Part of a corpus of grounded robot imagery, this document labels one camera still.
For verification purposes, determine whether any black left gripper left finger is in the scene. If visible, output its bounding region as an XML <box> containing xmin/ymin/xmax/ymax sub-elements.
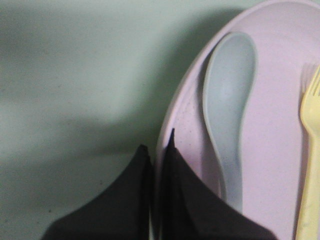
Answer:
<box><xmin>42</xmin><ymin>145</ymin><xmax>153</xmax><ymax>240</ymax></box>

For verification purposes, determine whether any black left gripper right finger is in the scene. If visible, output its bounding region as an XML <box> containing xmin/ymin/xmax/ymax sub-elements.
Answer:
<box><xmin>160</xmin><ymin>131</ymin><xmax>276</xmax><ymax>240</ymax></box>

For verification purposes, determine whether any yellow plastic fork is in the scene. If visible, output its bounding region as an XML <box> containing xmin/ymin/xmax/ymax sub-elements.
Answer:
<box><xmin>295</xmin><ymin>67</ymin><xmax>320</xmax><ymax>240</ymax></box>

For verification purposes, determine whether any beige round plate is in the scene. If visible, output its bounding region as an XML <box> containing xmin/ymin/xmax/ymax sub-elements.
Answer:
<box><xmin>155</xmin><ymin>0</ymin><xmax>320</xmax><ymax>240</ymax></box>

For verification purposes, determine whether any light green rectangular tray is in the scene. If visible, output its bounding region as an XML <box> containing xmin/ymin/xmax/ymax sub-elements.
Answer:
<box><xmin>0</xmin><ymin>0</ymin><xmax>320</xmax><ymax>240</ymax></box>

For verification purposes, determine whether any light green spoon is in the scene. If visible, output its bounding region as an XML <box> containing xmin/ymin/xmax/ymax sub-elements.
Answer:
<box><xmin>202</xmin><ymin>32</ymin><xmax>258</xmax><ymax>212</ymax></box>

